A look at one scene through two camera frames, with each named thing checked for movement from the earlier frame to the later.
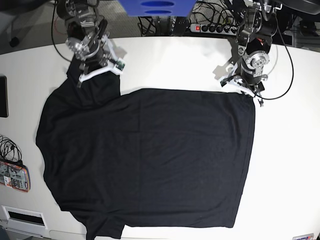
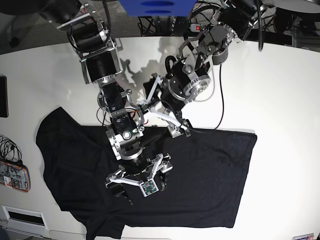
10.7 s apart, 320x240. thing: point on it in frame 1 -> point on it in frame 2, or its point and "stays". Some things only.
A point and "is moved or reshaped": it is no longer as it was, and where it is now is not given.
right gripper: [253, 64] -> [178, 126]
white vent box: [23, 217] stays
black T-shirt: [164, 157] is moved or reshaped
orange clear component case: [18, 177] stays
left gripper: [97, 53] -> [151, 180]
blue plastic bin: [157, 8] stays
